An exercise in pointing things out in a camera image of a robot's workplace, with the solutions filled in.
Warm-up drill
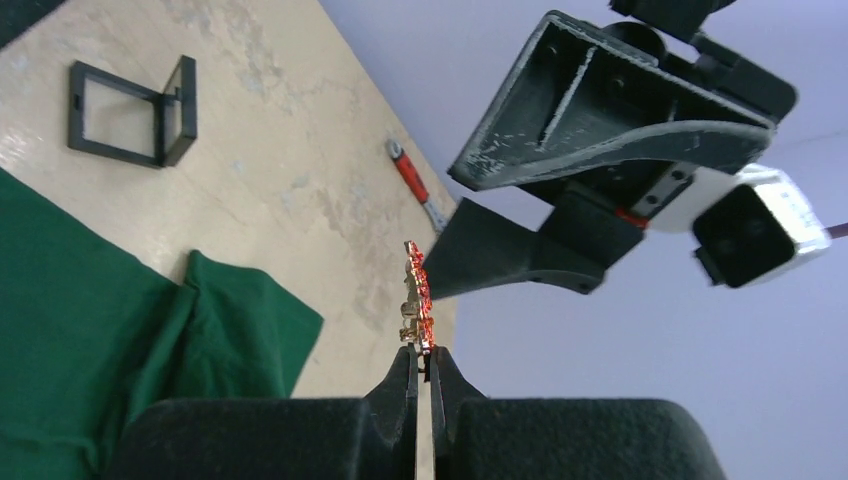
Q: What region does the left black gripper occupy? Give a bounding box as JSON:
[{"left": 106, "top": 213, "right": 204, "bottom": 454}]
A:
[{"left": 449, "top": 10, "right": 798, "bottom": 223}]

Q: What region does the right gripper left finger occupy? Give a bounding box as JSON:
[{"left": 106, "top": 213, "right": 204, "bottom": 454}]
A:
[{"left": 105, "top": 346, "right": 418, "bottom": 479}]

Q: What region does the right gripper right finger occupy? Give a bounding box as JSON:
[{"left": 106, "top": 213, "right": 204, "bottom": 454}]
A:
[{"left": 429, "top": 347, "right": 725, "bottom": 479}]

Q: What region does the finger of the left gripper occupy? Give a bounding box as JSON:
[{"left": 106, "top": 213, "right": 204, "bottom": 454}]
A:
[{"left": 423, "top": 196, "right": 645, "bottom": 300}]

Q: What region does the orange leaf brooch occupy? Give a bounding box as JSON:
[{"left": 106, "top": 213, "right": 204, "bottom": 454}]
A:
[{"left": 399, "top": 241, "right": 436, "bottom": 356}]

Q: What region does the green t-shirt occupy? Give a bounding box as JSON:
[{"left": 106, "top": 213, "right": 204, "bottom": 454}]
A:
[{"left": 1, "top": 173, "right": 323, "bottom": 479}]

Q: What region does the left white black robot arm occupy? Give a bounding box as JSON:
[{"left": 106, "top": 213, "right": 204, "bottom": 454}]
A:
[{"left": 423, "top": 1, "right": 797, "bottom": 299}]

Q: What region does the red handled adjustable wrench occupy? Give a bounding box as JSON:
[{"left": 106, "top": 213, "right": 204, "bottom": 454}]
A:
[{"left": 385, "top": 138, "right": 448, "bottom": 235}]

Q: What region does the black square frame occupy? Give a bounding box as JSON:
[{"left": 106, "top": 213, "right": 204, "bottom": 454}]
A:
[{"left": 66, "top": 55, "right": 198, "bottom": 169}]

